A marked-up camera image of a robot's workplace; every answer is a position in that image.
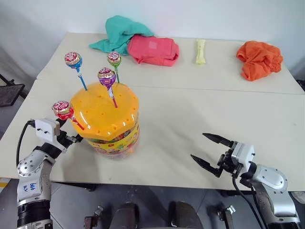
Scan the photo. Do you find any blue lollipop with blue stick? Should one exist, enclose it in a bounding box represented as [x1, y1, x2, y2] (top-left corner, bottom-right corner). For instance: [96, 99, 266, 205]
[64, 51, 88, 91]

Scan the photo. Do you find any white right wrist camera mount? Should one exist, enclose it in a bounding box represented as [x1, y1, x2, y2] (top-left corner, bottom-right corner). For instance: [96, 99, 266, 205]
[230, 141, 255, 169]

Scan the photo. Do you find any pale yellow snack packet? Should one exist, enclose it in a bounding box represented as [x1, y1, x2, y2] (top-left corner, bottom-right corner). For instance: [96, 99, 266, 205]
[194, 39, 206, 64]

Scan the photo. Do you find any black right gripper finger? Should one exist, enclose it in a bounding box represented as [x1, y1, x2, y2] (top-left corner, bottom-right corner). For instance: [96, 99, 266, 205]
[190, 154, 223, 178]
[202, 133, 234, 148]

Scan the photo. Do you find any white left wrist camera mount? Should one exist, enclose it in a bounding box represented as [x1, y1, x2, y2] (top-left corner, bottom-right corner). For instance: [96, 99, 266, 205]
[35, 117, 61, 144]

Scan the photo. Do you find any candy jar with orange lid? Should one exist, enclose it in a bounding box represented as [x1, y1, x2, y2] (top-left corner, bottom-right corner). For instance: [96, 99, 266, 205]
[70, 82, 140, 161]

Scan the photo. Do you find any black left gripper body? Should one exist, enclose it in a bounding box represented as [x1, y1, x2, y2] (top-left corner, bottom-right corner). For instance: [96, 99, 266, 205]
[56, 130, 75, 153]

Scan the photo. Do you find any purple lollipop with pink stick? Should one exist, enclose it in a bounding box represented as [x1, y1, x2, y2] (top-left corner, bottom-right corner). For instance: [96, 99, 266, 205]
[97, 67, 119, 108]

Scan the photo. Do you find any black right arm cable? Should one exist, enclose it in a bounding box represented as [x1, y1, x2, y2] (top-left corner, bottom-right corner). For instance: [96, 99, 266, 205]
[232, 173, 269, 229]

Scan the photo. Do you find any black metal stand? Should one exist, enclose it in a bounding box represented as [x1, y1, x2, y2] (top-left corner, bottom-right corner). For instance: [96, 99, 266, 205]
[0, 73, 27, 108]

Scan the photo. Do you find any green lollipop with green stick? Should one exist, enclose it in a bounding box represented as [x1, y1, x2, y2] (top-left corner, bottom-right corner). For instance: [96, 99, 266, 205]
[106, 51, 122, 84]

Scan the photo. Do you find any coral pink folded cloth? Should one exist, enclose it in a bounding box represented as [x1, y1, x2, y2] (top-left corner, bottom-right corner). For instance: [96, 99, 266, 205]
[127, 34, 180, 67]

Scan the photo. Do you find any red lollipop with red stick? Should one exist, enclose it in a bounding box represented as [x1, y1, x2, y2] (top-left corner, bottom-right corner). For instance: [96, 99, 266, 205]
[51, 100, 85, 131]

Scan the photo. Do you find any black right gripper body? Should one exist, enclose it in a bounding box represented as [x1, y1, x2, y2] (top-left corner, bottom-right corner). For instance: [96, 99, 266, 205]
[216, 142, 242, 177]

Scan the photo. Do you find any orange crumpled cloth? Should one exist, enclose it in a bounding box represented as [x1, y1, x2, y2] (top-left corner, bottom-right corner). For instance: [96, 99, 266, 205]
[235, 40, 284, 82]

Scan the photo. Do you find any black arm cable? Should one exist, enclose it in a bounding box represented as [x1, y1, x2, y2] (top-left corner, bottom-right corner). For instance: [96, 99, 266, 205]
[15, 120, 36, 168]
[232, 173, 269, 229]

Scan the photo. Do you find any dark rounded shape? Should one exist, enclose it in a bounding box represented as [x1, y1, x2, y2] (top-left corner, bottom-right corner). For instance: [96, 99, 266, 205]
[168, 201, 203, 229]
[109, 202, 140, 229]

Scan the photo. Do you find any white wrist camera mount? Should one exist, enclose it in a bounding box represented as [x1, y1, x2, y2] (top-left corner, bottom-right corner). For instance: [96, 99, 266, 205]
[35, 117, 61, 144]
[230, 141, 255, 169]

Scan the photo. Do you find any teal cloth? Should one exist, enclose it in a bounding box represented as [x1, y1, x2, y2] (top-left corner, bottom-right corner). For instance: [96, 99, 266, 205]
[89, 15, 156, 56]

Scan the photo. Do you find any metal bracket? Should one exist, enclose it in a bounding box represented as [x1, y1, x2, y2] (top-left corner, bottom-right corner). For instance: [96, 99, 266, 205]
[217, 205, 237, 229]
[83, 205, 104, 229]

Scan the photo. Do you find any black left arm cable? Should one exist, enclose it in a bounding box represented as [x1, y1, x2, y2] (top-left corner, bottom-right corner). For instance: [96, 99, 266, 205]
[15, 120, 36, 168]

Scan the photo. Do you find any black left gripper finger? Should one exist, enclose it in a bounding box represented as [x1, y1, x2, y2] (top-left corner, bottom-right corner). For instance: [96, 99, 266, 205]
[67, 134, 84, 145]
[55, 118, 69, 128]

